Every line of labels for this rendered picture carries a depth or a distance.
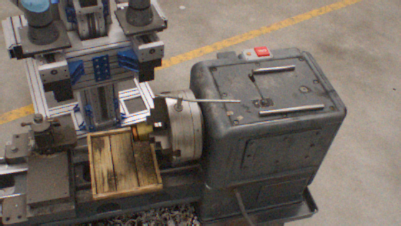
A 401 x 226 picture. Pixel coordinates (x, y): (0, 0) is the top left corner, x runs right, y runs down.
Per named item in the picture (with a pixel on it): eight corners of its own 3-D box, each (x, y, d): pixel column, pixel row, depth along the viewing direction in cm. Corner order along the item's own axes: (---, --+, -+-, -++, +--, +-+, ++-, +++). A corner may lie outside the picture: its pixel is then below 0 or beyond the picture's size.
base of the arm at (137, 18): (122, 12, 220) (120, -4, 213) (148, 8, 225) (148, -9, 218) (130, 28, 211) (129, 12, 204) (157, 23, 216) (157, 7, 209)
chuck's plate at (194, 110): (182, 112, 203) (189, 74, 176) (197, 169, 188) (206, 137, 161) (175, 113, 202) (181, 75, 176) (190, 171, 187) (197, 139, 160)
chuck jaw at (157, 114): (170, 118, 181) (168, 92, 178) (172, 121, 177) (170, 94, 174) (146, 121, 179) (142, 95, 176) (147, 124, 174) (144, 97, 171)
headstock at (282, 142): (288, 99, 228) (306, 43, 199) (326, 168, 198) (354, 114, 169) (184, 113, 215) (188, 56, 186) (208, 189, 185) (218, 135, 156)
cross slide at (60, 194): (66, 124, 196) (65, 119, 192) (71, 202, 168) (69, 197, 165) (29, 129, 192) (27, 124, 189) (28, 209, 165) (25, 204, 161)
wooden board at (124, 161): (149, 129, 206) (149, 124, 203) (162, 190, 183) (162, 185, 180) (87, 138, 199) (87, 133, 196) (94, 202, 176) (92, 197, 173)
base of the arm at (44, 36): (25, 29, 204) (20, 12, 197) (56, 23, 209) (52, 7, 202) (30, 47, 195) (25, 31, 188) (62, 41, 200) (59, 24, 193)
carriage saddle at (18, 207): (72, 131, 201) (71, 124, 196) (78, 215, 171) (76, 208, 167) (7, 141, 194) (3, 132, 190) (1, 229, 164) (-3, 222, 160)
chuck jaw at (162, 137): (174, 127, 176) (180, 148, 168) (174, 135, 179) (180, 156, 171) (148, 131, 174) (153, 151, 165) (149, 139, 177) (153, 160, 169)
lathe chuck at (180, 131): (175, 113, 202) (181, 75, 176) (190, 171, 187) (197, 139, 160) (157, 116, 200) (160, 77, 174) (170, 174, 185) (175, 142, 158)
